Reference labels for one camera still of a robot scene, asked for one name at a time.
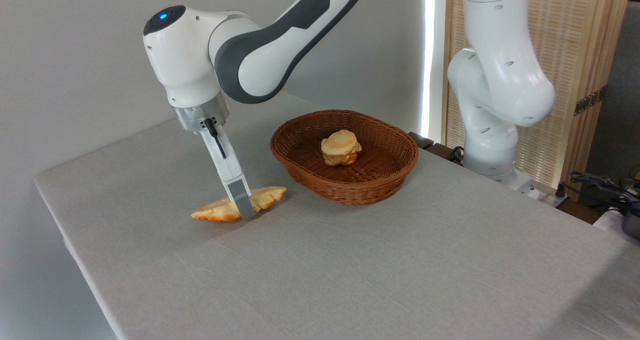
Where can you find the brass screen hinge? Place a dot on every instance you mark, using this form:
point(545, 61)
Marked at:
point(590, 100)

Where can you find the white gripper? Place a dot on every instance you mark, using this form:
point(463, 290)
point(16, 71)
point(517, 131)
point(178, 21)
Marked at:
point(225, 159)

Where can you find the brown wicker basket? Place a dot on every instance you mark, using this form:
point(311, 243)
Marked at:
point(380, 180)

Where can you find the wooden slatted folding screen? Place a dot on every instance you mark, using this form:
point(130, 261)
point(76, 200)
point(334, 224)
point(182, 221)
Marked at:
point(575, 29)

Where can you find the long braided bread loaf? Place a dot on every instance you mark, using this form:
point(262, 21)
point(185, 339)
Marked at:
point(272, 195)

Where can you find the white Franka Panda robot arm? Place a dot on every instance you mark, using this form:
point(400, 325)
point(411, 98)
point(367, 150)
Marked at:
point(260, 54)

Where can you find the dark brown wooden side table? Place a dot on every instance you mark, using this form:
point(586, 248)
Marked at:
point(434, 147)

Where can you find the grey tablecloth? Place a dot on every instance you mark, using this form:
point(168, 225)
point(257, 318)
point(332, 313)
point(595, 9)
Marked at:
point(350, 270)

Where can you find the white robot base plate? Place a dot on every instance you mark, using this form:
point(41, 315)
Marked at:
point(522, 184)

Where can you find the small round bread roll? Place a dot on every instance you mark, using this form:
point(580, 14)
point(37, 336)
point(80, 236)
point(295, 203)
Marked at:
point(341, 147)

